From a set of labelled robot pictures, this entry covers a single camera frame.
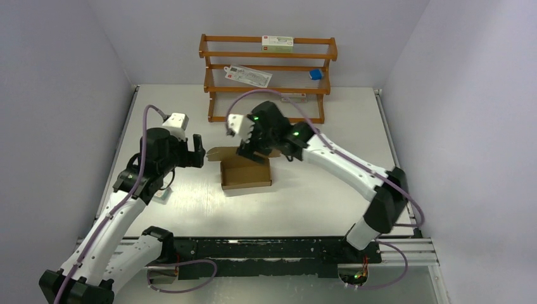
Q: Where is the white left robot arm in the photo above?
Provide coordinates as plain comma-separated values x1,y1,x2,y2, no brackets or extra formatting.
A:
39,127,206,303

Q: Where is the small box lower shelf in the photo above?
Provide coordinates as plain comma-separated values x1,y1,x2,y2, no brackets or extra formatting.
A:
281,93,307,103

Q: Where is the orange wooden shelf rack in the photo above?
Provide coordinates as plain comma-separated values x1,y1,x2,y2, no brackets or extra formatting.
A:
198,34,338,124

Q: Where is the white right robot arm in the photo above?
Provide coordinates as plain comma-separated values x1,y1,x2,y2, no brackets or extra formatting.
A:
226,101,409,262

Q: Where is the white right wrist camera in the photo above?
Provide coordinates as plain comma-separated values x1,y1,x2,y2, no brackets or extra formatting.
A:
227,114,255,140

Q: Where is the white flat package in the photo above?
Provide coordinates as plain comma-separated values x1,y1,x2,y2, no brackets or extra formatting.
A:
224,65,272,88

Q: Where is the small blue object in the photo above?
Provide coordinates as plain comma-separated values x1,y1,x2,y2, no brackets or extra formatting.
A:
308,68,324,80

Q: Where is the green white box top shelf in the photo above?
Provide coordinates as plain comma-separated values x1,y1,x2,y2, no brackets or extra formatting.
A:
261,35,294,53

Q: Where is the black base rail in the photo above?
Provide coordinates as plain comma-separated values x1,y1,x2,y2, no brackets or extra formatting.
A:
150,236,382,280

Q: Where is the brown cardboard box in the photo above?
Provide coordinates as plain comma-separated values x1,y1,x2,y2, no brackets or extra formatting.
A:
206,146,281,190

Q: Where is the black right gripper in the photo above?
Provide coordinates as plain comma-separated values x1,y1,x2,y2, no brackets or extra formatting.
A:
236,114,278,165

